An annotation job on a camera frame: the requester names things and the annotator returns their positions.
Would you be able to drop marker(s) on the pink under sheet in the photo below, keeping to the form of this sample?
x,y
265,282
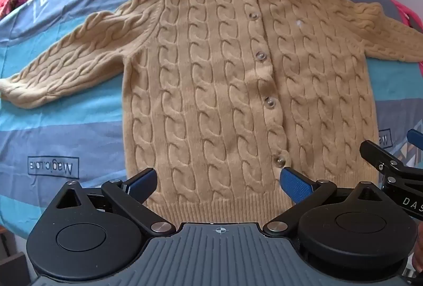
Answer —
x,y
414,8

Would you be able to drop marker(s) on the blue grey patterned bed sheet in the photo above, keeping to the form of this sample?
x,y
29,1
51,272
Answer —
x,y
66,127

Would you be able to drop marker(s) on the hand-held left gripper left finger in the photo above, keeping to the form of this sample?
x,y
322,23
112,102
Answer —
x,y
142,182

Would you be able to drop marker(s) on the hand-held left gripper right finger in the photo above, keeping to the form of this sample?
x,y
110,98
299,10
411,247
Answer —
x,y
294,182

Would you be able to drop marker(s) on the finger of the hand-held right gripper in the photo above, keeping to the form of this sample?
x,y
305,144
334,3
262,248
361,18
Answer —
x,y
416,136
376,153

